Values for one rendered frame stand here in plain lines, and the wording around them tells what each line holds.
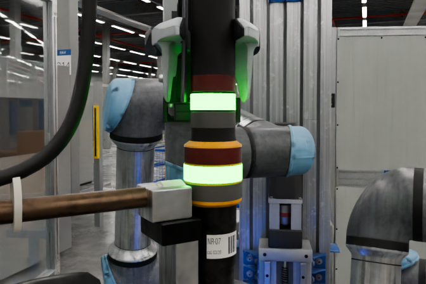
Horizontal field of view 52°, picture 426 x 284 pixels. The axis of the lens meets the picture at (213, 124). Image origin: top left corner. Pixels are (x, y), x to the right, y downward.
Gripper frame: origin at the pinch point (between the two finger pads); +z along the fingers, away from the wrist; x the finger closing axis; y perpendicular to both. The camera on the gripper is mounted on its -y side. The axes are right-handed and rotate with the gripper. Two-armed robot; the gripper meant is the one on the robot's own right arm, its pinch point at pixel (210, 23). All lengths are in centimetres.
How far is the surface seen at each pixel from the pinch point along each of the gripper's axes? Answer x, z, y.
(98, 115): 102, -576, 10
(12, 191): 11.8, 4.7, 10.7
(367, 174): -90, -168, 36
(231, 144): -1.5, 0.0, 8.5
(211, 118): -0.1, 0.1, 6.7
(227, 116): -1.2, -0.2, 6.6
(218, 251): -0.5, 0.1, 16.1
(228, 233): -1.3, -0.1, 14.9
